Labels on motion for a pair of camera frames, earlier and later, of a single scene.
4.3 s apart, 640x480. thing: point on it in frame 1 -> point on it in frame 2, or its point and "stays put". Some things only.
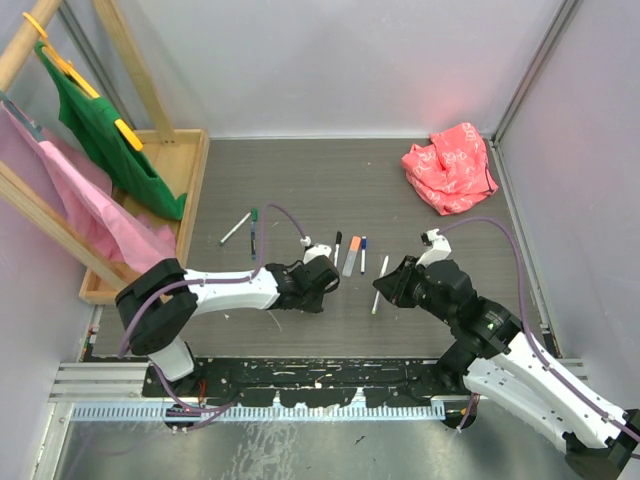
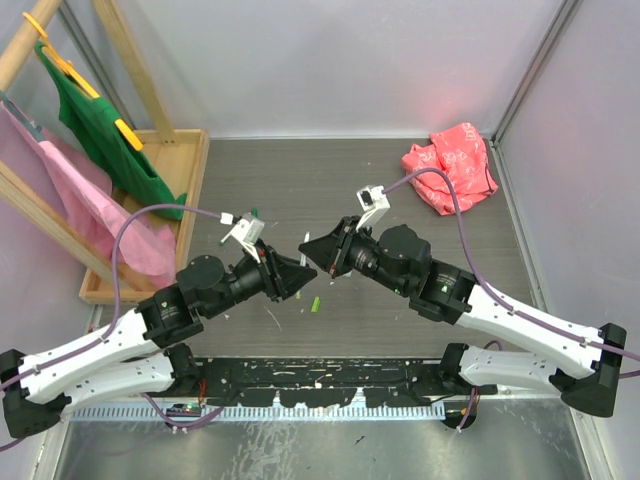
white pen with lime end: (377, 294) -> (303, 259)
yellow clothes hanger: (121, 126) stays put
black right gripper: (394, 285) -> (331, 252)
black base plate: (309, 382) stays put
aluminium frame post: (566, 9) stays put
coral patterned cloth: (452, 173) stays put
